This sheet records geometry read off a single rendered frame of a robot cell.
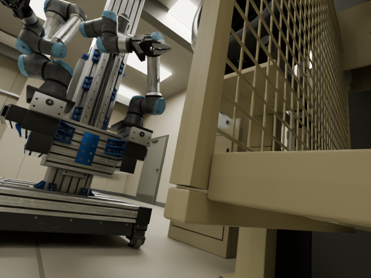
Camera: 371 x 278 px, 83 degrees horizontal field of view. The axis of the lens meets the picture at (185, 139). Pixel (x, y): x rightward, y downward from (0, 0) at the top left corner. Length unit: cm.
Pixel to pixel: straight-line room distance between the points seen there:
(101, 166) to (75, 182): 24
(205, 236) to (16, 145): 678
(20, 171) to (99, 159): 643
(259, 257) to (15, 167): 723
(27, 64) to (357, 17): 159
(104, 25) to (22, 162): 676
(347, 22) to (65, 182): 165
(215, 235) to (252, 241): 55
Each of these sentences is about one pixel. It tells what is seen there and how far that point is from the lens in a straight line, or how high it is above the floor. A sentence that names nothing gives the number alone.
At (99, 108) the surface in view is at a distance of 152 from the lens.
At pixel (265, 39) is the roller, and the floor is 90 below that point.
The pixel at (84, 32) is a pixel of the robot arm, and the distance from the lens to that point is 132.
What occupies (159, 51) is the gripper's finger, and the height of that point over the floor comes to 99.
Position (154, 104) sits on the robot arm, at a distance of 140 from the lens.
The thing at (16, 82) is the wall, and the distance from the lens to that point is 856.
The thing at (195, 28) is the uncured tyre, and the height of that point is 113.
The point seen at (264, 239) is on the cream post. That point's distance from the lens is 104.
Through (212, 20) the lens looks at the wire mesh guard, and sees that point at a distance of 17.
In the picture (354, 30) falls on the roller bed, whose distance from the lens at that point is 117.
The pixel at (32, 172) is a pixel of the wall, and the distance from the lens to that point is 771.
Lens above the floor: 31
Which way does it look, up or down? 16 degrees up
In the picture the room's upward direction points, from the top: 10 degrees clockwise
